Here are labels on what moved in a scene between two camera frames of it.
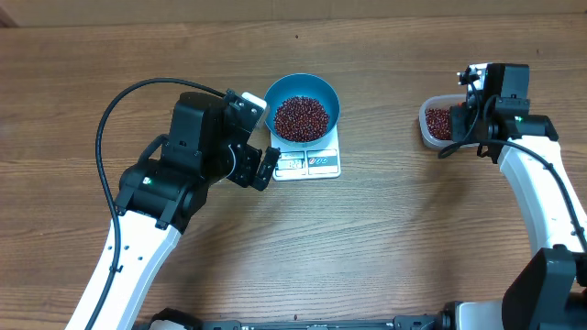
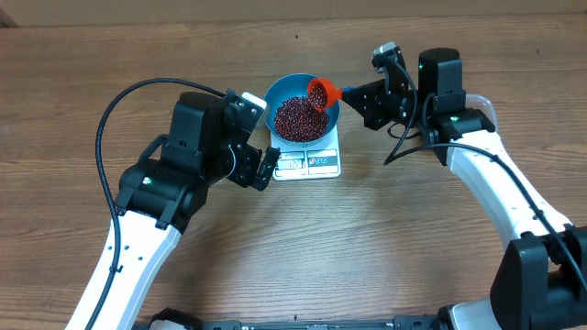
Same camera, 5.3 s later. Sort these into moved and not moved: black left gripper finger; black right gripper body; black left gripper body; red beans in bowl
Moved: black right gripper body
Not moved: red beans in bowl; black left gripper body; black left gripper finger
